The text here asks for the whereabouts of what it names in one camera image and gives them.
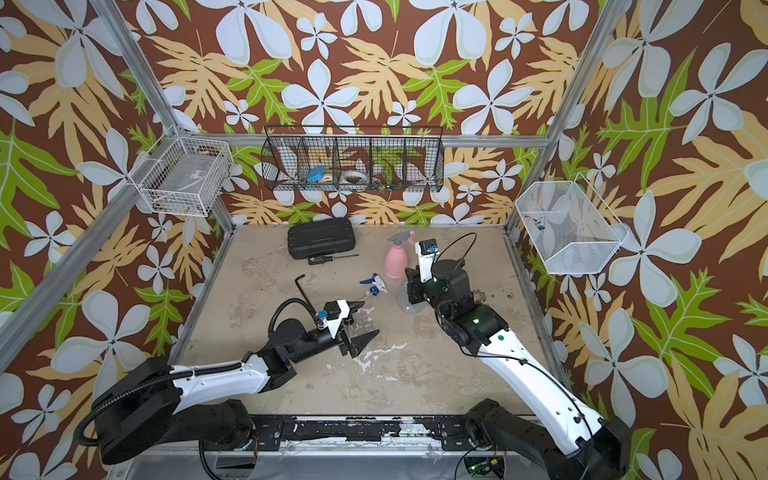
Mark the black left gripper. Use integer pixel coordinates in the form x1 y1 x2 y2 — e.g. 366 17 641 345
290 298 376 366

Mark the opaque pink spray bottle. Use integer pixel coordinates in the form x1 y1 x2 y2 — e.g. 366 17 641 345
384 244 408 280

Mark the pink grey spray nozzle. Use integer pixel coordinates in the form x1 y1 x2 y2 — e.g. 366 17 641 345
388 231 415 247

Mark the clear blue spray bottle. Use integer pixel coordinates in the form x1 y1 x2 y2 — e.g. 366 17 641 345
397 284 428 315

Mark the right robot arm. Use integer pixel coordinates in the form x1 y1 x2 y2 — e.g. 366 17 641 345
405 239 631 479

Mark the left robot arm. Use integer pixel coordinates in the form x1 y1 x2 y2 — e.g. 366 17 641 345
72 298 378 465

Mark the black hex key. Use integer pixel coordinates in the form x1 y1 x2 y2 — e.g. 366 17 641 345
293 274 318 313

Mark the black yellow screwdriver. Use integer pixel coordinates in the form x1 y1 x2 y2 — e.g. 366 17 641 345
308 254 357 265

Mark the black plastic tool case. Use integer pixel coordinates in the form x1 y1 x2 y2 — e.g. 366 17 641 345
287 218 356 260

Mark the white tape roll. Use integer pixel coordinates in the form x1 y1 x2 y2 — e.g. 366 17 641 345
340 170 369 185

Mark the blue tape roll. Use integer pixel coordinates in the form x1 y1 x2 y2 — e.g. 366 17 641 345
307 165 326 183

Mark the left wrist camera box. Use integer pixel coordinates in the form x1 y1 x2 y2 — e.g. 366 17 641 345
316 300 350 338

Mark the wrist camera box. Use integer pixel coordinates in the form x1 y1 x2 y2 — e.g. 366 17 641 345
316 300 350 338
415 239 439 283

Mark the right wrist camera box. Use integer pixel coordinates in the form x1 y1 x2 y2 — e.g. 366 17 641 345
415 239 439 283

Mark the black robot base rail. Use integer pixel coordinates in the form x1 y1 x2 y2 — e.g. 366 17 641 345
200 413 523 452

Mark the black wire wall basket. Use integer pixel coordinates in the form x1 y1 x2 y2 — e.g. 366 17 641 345
259 126 445 193

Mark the white mesh wall basket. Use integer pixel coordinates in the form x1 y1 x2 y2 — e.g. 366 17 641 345
515 175 630 276

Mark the white wire wall basket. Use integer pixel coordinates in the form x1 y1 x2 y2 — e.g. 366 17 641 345
130 128 233 217

